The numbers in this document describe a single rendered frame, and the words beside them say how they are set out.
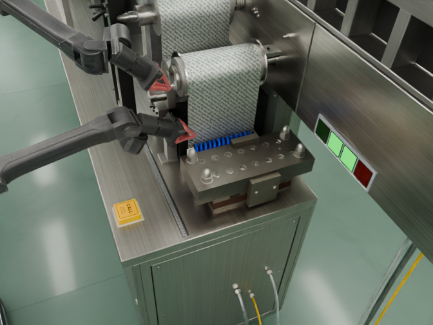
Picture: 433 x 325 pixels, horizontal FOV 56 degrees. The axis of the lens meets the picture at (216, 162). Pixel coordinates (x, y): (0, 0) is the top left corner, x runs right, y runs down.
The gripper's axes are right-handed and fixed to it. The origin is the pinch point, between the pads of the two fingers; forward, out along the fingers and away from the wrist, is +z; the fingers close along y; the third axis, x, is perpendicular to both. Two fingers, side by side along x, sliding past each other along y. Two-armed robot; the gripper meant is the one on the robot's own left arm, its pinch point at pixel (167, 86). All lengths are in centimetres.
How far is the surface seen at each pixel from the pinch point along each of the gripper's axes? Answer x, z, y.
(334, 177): 2, 176, -36
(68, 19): -24, 4, -98
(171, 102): -4.0, 6.9, -2.5
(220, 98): 7.2, 13.7, 5.3
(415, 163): 31, 18, 59
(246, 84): 15.6, 17.5, 5.5
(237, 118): 5.3, 25.1, 5.5
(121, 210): -37.0, 7.2, 13.6
